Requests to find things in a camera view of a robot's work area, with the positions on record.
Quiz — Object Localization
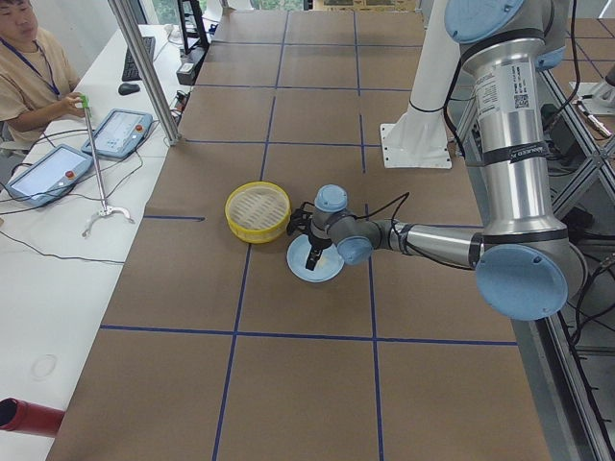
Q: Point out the black camera cable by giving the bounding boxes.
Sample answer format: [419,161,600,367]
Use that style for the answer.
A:
[287,191,411,241]

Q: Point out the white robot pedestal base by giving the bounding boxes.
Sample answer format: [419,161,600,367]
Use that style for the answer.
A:
[381,0,460,169]

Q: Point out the metal reacher grabber stick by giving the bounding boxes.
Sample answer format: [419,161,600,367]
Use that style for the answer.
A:
[80,95,135,238]

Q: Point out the light blue plate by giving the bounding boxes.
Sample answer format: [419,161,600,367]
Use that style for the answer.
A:
[286,234,344,283]

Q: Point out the white steamed bun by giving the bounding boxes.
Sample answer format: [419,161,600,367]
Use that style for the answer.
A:
[318,255,337,267]

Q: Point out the teach pendant tablet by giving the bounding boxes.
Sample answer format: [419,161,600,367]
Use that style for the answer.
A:
[93,109,153,160]
[6,144,93,206]

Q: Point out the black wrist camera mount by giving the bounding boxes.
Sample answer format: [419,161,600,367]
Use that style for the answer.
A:
[286,202,313,236]

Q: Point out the yellow bamboo steamer basket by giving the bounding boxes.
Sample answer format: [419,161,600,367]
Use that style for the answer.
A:
[225,182,291,244]

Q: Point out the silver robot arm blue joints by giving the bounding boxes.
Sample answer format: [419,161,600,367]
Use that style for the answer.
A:
[311,1,584,321]

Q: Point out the aluminium frame post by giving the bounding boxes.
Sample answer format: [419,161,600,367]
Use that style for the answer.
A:
[109,0,181,146]

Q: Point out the black desktop computer box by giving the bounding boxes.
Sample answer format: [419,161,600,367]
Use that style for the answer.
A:
[176,48,205,86]

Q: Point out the black keyboard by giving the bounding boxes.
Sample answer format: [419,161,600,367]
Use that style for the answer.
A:
[121,36,157,83]

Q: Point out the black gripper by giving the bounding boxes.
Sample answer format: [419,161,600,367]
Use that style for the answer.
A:
[305,225,332,271]

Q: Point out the far teach pendant tablet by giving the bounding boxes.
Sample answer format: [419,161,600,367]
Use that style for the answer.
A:
[93,109,153,160]

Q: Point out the near teach pendant tablet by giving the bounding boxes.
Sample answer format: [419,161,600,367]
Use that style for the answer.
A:
[6,144,93,206]

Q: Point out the red cylinder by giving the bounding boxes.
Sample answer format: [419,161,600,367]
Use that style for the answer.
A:
[1,398,64,438]

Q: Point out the aluminium side frame rail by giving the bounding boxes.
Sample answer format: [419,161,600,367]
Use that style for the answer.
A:
[451,71,615,461]

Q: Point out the orange black usb hub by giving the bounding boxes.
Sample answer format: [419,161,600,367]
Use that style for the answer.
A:
[175,90,189,110]

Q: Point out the black computer mouse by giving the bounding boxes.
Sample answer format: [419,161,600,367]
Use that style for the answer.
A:
[117,83,140,96]

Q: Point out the seated person beige shirt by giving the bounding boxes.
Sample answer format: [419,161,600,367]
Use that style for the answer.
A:
[1,1,85,145]

